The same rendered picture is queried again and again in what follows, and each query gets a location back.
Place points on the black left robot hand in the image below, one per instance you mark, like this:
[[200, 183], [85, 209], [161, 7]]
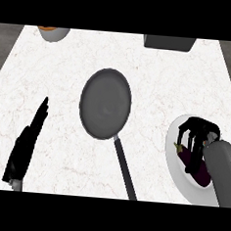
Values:
[[25, 149]]

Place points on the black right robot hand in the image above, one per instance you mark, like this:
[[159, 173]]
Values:
[[197, 140]]

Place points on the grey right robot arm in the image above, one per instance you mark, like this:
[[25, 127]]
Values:
[[222, 175]]

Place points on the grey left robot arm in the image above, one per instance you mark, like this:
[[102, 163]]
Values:
[[16, 185]]

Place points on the white plate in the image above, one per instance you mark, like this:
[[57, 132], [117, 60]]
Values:
[[175, 164]]

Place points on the purple eggplant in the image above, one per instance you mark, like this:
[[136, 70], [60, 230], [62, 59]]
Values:
[[201, 175]]

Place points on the grey frying pan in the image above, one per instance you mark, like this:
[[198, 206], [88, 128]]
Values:
[[106, 104]]

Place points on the dark grey appliance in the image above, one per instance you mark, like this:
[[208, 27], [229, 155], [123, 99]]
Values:
[[169, 43]]

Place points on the grey pot with orange contents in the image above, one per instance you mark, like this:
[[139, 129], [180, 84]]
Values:
[[53, 34]]

